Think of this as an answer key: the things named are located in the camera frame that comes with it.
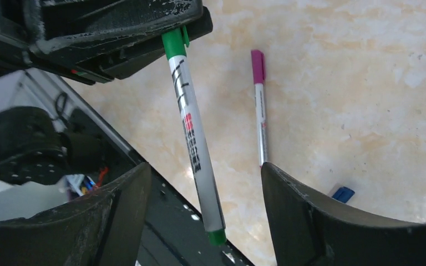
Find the purple cap marker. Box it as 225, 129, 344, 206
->
251, 49, 268, 167

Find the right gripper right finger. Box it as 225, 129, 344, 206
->
261, 162, 426, 265

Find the blue cap marker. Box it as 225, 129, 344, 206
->
328, 183, 355, 204

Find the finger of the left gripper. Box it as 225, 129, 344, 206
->
22, 0, 204, 54
69, 6, 214, 86

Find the green marker pen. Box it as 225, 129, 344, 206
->
161, 26, 226, 245

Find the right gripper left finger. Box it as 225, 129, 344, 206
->
0, 163, 152, 265

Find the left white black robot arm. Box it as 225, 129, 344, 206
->
0, 1, 213, 185

